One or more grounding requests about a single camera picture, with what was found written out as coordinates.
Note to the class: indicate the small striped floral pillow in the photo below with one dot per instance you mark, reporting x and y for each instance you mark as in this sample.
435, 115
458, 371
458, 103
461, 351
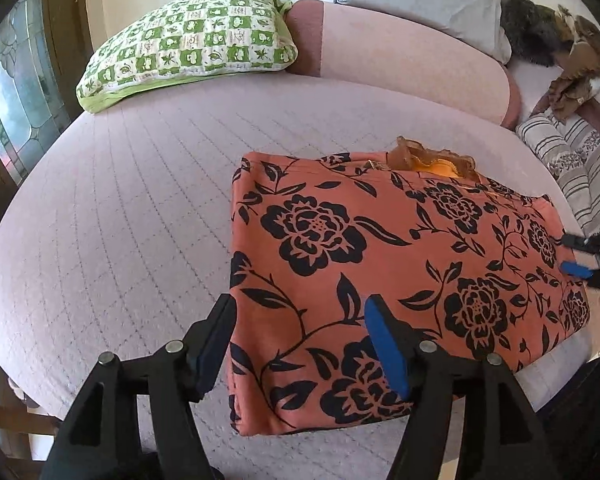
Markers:
550, 145

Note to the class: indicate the grey blue pillow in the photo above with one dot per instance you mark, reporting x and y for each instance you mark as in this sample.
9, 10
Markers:
420, 0

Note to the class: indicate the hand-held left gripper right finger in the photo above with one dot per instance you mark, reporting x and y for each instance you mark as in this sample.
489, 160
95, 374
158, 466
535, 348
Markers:
387, 350

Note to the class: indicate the green white checked pillow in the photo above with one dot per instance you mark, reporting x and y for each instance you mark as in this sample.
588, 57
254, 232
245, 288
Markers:
190, 40

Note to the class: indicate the pink quilted bed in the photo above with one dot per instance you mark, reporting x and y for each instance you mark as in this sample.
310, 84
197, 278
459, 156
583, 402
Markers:
130, 210

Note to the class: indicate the brown crumpled cloth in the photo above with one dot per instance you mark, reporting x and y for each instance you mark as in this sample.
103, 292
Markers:
580, 70

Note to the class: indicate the orange black floral blouse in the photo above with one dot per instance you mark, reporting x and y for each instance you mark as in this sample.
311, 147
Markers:
330, 260

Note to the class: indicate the large striped floral pillow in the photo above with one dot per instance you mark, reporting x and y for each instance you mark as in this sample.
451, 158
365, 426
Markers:
597, 170

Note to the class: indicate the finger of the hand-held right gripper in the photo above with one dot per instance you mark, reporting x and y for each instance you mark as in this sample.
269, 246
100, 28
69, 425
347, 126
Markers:
582, 243
577, 270

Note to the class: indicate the pink maroon bolster cushion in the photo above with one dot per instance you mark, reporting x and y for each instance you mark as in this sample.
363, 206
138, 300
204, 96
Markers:
405, 65

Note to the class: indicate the dark furry garment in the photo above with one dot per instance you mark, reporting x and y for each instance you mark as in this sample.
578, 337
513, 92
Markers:
530, 30

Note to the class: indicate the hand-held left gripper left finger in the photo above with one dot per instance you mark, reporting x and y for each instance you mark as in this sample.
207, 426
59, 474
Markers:
214, 357

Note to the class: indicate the stained glass window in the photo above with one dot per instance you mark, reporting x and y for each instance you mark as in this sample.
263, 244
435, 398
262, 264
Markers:
17, 85

